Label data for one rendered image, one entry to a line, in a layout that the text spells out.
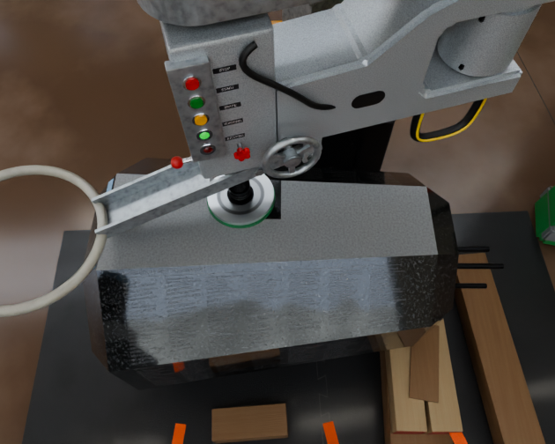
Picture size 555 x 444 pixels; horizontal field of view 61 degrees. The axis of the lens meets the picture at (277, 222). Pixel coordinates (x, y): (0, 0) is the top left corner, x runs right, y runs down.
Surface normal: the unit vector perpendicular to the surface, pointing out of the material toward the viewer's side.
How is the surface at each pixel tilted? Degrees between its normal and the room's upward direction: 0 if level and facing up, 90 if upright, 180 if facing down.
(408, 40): 90
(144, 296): 45
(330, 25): 4
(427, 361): 0
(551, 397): 0
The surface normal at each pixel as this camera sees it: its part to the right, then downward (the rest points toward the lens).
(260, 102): 0.27, 0.84
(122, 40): -0.02, -0.48
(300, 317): 0.02, 0.28
